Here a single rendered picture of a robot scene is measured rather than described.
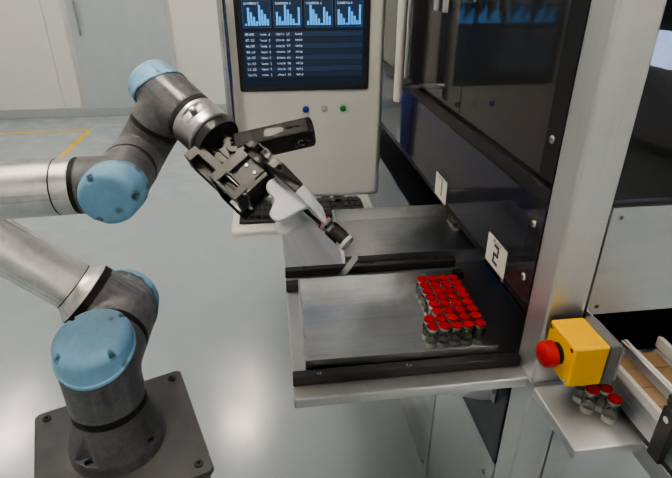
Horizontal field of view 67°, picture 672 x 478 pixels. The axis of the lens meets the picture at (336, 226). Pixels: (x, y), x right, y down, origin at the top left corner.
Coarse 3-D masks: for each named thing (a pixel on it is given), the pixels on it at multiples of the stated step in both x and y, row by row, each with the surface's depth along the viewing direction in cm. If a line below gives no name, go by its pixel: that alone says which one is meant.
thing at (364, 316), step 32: (320, 288) 110; (352, 288) 111; (384, 288) 112; (320, 320) 101; (352, 320) 101; (384, 320) 101; (416, 320) 101; (320, 352) 93; (352, 352) 93; (384, 352) 93; (416, 352) 88; (448, 352) 89; (480, 352) 90
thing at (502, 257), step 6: (492, 240) 98; (492, 246) 98; (498, 246) 96; (486, 252) 101; (492, 252) 98; (504, 252) 93; (486, 258) 101; (498, 258) 96; (504, 258) 93; (492, 264) 99; (498, 264) 96; (504, 264) 93; (498, 270) 96; (504, 270) 94
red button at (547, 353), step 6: (540, 342) 76; (546, 342) 75; (552, 342) 75; (540, 348) 75; (546, 348) 74; (552, 348) 74; (540, 354) 75; (546, 354) 74; (552, 354) 74; (558, 354) 74; (540, 360) 75; (546, 360) 74; (552, 360) 74; (558, 360) 74; (546, 366) 75; (552, 366) 74
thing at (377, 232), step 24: (336, 216) 141; (360, 216) 142; (384, 216) 143; (408, 216) 144; (432, 216) 144; (360, 240) 131; (384, 240) 131; (408, 240) 131; (432, 240) 131; (456, 240) 131
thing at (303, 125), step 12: (300, 120) 71; (240, 132) 71; (252, 132) 71; (264, 132) 71; (276, 132) 70; (288, 132) 71; (300, 132) 71; (312, 132) 71; (240, 144) 70; (264, 144) 71; (276, 144) 72; (288, 144) 72; (300, 144) 72; (312, 144) 74
